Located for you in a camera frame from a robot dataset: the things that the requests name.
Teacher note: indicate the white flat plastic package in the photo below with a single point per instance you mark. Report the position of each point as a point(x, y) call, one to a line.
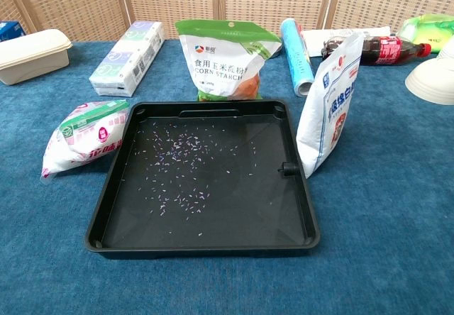
point(315, 43)

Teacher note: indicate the blue tablecloth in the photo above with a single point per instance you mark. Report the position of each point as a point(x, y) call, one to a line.
point(372, 222)

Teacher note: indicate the white bottle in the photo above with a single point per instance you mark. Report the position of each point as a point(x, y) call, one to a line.
point(447, 52)

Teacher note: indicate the beige lidded lunch box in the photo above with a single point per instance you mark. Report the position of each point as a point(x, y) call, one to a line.
point(32, 56)

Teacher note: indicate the cola bottle with red label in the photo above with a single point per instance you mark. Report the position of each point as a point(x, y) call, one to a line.
point(386, 50)

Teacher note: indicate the white bowl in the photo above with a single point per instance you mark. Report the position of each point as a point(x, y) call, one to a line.
point(432, 81)

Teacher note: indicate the black square plastic tray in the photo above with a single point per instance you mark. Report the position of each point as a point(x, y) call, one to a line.
point(213, 222)

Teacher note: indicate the green white snack packet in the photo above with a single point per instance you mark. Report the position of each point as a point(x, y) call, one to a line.
point(220, 66)

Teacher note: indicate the blue cookie box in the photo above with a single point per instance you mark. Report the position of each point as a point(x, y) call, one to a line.
point(9, 31)

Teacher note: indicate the long pastel tissue pack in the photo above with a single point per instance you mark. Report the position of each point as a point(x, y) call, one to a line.
point(127, 59)

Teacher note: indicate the green plastic bag pack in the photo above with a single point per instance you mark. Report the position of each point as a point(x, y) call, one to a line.
point(425, 31)

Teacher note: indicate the blue cling film roll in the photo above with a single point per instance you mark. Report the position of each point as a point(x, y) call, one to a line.
point(296, 56)

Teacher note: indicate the white blue sugar bag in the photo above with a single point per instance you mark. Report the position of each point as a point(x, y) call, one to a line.
point(330, 116)

